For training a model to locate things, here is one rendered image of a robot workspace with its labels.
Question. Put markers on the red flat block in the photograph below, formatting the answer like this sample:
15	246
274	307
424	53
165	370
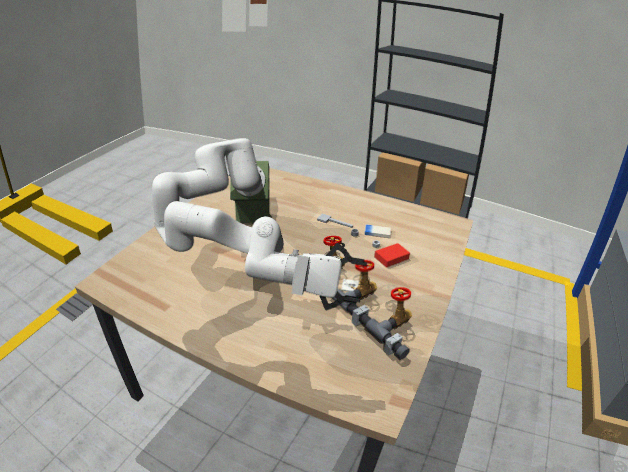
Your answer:
392	255

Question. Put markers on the white tag with black number 4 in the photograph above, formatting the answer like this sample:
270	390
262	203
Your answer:
346	286

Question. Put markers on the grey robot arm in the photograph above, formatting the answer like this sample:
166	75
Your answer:
263	242

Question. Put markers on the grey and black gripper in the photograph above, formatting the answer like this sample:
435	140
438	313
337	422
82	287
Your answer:
323	276

